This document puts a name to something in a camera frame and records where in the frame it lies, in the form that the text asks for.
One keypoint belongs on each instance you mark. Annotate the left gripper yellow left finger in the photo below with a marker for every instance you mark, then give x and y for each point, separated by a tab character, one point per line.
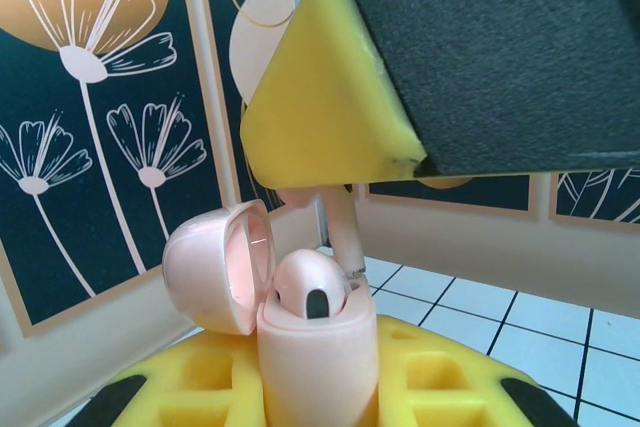
200	387

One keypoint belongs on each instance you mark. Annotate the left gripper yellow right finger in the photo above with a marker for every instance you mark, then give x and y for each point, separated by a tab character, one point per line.
450	387

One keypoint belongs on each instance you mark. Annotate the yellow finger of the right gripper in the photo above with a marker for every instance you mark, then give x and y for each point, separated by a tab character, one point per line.
400	72

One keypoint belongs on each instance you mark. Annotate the light pink round earbud case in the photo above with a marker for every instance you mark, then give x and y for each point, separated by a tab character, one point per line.
315	362

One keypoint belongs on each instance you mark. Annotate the pink earbud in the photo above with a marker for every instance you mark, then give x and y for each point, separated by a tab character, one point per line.
300	277
345	232

